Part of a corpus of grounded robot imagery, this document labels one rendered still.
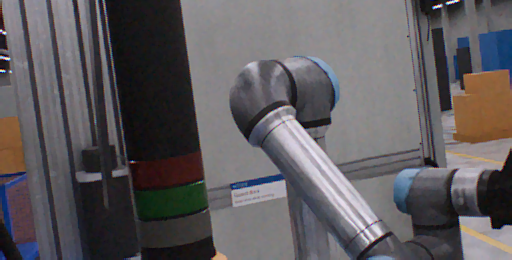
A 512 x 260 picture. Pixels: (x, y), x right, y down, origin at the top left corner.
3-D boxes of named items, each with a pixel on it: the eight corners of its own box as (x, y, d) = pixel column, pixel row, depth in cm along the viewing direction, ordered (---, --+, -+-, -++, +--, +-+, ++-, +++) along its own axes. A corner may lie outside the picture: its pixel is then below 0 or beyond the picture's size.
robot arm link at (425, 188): (417, 212, 114) (411, 163, 114) (477, 215, 107) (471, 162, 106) (392, 223, 109) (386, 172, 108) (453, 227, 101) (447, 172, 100)
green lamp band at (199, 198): (177, 219, 28) (173, 190, 28) (118, 218, 29) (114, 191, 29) (223, 201, 30) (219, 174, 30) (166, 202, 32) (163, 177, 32)
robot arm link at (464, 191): (469, 161, 106) (445, 178, 100) (497, 161, 102) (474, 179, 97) (477, 206, 107) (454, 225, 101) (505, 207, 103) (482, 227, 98)
